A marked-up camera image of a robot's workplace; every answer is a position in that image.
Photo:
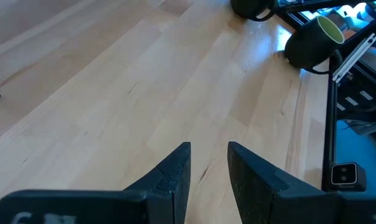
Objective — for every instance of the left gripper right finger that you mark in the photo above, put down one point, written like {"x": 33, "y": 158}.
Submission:
{"x": 262, "y": 193}

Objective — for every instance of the small table-level camera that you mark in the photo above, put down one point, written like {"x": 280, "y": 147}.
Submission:
{"x": 343, "y": 174}

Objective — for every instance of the black aluminium table frame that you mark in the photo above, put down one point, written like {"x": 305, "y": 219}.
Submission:
{"x": 329, "y": 130}

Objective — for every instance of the black mug green inside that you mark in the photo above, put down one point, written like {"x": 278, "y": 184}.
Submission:
{"x": 309, "y": 43}

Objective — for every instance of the black case white labels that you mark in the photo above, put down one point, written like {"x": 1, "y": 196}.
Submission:
{"x": 362, "y": 102}

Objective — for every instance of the silver aluminium bracket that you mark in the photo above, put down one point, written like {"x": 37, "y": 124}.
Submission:
{"x": 356, "y": 56}

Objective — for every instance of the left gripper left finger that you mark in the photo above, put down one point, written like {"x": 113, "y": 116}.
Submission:
{"x": 163, "y": 199}

